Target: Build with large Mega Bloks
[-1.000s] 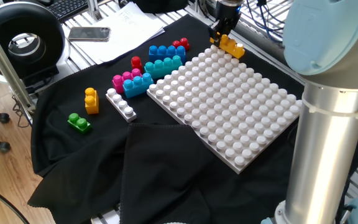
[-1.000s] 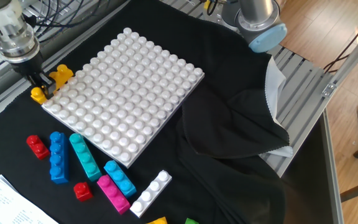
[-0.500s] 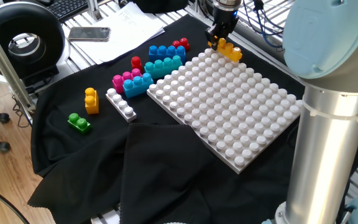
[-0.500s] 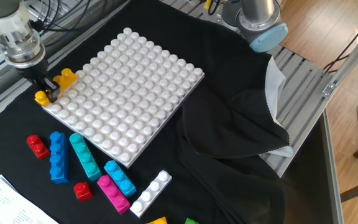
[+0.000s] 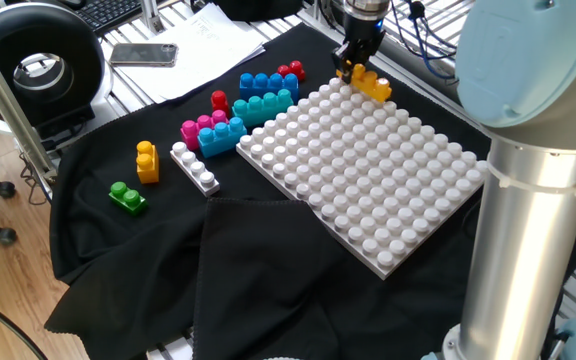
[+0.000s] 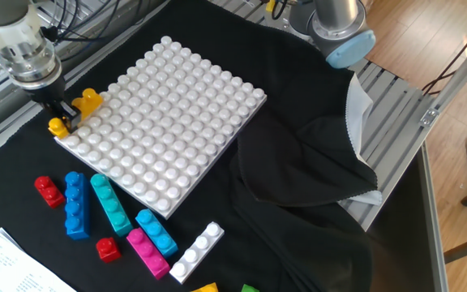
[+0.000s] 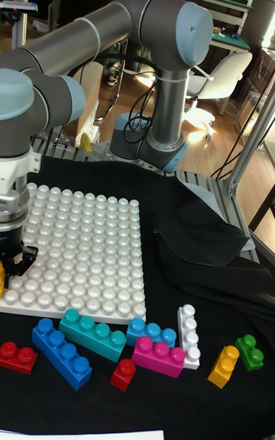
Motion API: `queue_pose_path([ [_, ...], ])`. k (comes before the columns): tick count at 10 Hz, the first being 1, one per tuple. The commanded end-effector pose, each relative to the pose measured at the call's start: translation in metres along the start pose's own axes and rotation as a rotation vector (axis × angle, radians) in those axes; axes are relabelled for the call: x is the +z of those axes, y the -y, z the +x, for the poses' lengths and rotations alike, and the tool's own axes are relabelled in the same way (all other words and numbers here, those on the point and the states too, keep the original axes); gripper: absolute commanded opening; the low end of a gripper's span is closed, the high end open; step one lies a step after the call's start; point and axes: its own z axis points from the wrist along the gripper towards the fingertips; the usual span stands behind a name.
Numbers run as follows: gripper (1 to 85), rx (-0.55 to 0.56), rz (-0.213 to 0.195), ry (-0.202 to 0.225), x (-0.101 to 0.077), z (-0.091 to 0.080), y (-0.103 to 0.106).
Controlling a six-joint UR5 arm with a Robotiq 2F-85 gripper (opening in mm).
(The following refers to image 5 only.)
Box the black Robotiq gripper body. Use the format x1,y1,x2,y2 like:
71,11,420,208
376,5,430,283
342,18,387,57

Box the yellow four-stud block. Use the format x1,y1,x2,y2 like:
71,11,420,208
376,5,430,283
336,62,393,104

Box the red two-stud block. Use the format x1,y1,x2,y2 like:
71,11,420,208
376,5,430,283
275,59,306,82

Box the dark blue four-stud block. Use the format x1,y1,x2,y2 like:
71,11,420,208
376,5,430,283
238,71,300,104

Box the teal four-stud block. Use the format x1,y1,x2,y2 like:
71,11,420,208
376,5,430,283
231,88,295,127

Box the black bag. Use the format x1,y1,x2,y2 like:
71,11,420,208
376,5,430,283
212,0,304,22

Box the white studded baseplate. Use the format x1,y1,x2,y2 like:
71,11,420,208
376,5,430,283
235,77,489,281

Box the red single-stud block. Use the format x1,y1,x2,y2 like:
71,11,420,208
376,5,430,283
210,89,231,117

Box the white paper sheets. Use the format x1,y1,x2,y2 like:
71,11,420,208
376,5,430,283
112,2,268,105

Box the light blue three-stud block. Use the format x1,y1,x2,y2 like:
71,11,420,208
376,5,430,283
196,115,248,159

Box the magenta three-stud block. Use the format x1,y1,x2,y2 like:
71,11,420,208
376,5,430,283
179,108,229,151

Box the white four-stud block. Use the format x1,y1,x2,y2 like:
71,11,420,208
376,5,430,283
169,140,222,197

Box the smartphone in clear case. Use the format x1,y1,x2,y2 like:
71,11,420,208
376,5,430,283
108,42,179,68

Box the yellow two-stud block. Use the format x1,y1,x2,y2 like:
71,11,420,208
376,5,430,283
135,140,160,185

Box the black keyboard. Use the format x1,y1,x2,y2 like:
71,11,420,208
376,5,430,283
70,0,144,36

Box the green two-stud block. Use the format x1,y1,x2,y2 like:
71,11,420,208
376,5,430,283
108,180,150,217

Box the large black cloth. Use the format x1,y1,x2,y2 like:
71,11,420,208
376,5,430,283
43,22,576,360

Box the blue gripper cable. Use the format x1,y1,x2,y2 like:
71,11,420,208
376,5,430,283
390,9,460,81

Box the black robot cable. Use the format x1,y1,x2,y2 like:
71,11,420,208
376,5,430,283
387,0,458,56

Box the short aluminium post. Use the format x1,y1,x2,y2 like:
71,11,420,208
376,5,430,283
140,0,165,35

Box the black cable bundle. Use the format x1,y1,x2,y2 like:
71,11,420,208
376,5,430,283
17,149,53,206

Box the slanted aluminium post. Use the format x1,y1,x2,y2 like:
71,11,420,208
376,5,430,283
0,19,58,187

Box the thick black floor cable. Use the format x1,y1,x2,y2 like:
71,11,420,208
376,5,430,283
0,283,49,360

